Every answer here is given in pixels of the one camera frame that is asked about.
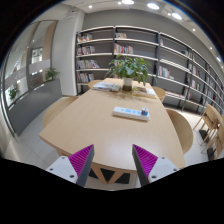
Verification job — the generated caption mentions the small green potted plant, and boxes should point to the small green potted plant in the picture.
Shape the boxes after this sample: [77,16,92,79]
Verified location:
[44,67,61,82]
[8,87,20,101]

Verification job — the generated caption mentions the green plant in white pot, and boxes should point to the green plant in white pot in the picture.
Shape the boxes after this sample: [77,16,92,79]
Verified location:
[104,54,153,93]

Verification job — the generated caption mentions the yellow-edged book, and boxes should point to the yellow-edged book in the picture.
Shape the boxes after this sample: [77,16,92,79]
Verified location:
[131,85,158,99]

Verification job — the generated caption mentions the white power strip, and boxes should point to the white power strip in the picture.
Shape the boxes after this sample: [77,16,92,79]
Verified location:
[112,105,152,122]

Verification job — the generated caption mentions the open white magazine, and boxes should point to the open white magazine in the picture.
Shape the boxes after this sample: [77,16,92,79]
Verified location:
[91,80,122,93]

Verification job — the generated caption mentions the round ceiling lights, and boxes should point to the round ceiling lights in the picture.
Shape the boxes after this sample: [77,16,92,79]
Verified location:
[86,0,223,64]

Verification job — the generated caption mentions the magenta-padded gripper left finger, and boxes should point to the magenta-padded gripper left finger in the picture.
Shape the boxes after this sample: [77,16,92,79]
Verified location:
[45,143,96,188]

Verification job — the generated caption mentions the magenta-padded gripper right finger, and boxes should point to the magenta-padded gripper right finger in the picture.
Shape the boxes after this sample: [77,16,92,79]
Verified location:
[131,143,181,188]

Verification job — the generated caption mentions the grey shelf unit with books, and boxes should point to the grey shelf unit with books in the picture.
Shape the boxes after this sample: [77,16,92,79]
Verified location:
[75,25,224,116]

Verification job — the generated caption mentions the curved wooden chair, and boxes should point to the curved wooden chair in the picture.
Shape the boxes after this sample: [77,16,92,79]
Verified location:
[87,79,104,90]
[165,108,194,155]
[42,96,79,128]
[152,86,167,103]

